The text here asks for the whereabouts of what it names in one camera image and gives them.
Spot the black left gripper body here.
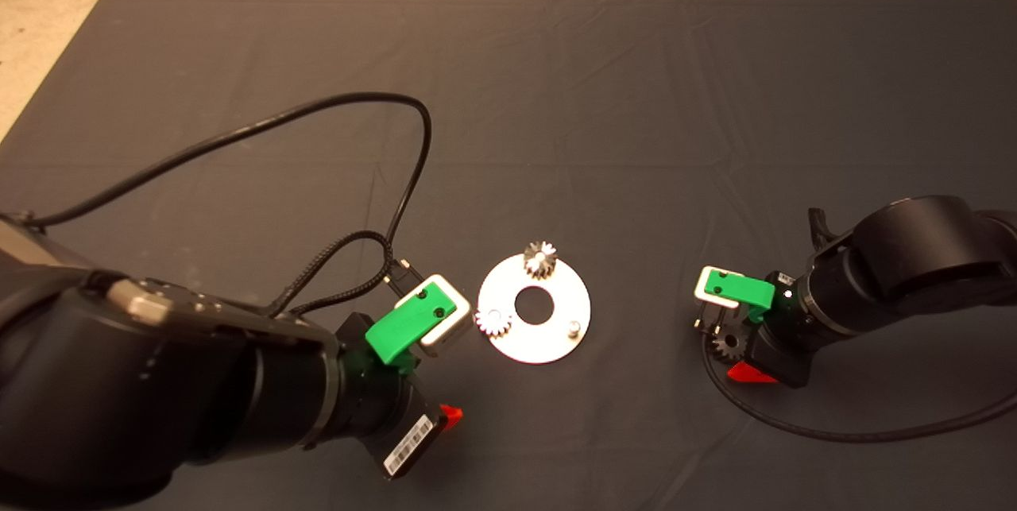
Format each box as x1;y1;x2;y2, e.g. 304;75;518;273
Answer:
335;312;444;480

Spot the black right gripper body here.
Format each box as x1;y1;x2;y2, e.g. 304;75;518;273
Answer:
743;271;815;389

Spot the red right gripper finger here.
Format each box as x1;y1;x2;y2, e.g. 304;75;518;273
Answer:
727;362;779;383

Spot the steel planetary gear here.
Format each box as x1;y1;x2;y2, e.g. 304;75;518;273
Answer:
522;241;558;281
711;326;745;362

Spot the white shiny bevel gear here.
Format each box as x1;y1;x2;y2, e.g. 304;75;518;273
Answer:
475;308;512;339

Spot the round metal carrier plate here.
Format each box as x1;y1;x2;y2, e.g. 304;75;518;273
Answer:
477;254;592;365

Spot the dark grey table cloth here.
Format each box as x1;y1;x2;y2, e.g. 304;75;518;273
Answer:
0;0;1017;511

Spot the green right camera mount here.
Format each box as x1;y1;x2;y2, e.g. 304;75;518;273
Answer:
703;269;776;324

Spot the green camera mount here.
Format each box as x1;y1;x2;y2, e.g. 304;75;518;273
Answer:
365;291;458;373
703;269;776;324

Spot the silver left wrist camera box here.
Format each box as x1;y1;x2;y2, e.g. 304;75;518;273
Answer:
395;274;473;354

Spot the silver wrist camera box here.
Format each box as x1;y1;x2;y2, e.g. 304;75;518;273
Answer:
395;274;473;354
695;265;744;313

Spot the green left camera mount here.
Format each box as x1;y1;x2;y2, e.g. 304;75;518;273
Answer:
365;291;458;373

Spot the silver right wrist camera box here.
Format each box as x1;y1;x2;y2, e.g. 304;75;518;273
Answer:
695;265;744;313

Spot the black right camera cable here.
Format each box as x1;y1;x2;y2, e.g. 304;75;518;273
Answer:
693;316;1017;443

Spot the braided black right cable loop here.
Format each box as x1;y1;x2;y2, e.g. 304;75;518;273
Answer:
808;207;837;246

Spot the braided black cable loop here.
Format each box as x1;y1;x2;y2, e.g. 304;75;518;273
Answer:
808;207;837;246
266;230;396;317

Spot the braided black left cable loop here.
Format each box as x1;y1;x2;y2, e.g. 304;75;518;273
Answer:
266;230;396;317

